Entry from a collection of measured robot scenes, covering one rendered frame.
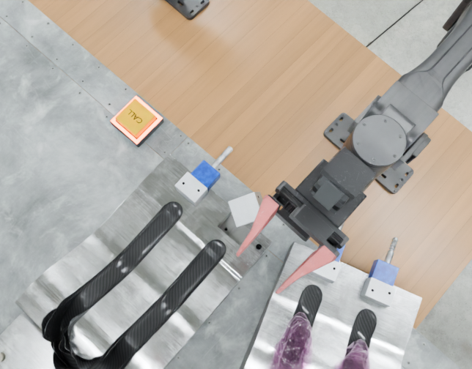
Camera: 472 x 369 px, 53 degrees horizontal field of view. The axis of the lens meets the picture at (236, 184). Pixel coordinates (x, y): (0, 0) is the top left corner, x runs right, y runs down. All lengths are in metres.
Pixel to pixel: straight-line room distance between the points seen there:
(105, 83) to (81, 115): 0.09
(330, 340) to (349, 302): 0.08
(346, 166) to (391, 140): 0.06
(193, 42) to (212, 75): 0.10
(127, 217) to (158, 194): 0.07
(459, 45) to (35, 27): 0.90
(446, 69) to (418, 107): 0.07
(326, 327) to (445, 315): 1.06
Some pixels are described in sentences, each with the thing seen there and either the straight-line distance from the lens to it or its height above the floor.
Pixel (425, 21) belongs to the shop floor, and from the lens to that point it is 2.30.
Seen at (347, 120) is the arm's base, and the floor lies 0.81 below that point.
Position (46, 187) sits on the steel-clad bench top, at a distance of 1.06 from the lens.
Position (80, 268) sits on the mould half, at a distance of 0.89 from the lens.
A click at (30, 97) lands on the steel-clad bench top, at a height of 0.80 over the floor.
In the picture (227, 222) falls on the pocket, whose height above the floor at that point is 0.86.
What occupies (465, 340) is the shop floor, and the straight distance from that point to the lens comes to 1.97.
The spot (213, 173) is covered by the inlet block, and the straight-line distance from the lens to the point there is 0.90.
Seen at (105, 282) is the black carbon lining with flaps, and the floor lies 0.90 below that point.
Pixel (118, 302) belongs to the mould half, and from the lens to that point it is 0.88.
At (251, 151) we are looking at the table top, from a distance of 1.02.
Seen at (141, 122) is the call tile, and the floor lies 0.84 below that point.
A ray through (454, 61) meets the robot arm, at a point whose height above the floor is 1.23.
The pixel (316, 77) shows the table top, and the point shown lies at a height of 0.80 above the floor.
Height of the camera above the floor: 1.76
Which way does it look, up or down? 75 degrees down
